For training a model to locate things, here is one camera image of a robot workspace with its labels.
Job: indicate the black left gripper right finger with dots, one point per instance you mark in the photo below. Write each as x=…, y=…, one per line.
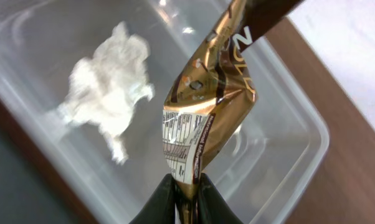
x=212, y=208

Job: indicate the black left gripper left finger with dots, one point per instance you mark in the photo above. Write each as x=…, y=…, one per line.
x=160, y=208

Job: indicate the gold snack wrapper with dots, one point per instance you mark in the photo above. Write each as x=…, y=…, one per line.
x=211, y=97

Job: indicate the white napkin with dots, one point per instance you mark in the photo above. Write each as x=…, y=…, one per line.
x=105, y=88

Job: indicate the clear plastic bin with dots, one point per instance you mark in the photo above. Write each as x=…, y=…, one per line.
x=41, y=41

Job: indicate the small white paper scrap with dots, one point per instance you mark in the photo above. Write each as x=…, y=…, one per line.
x=246, y=142

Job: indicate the black rectangular tray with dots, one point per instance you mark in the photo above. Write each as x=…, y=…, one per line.
x=24, y=197

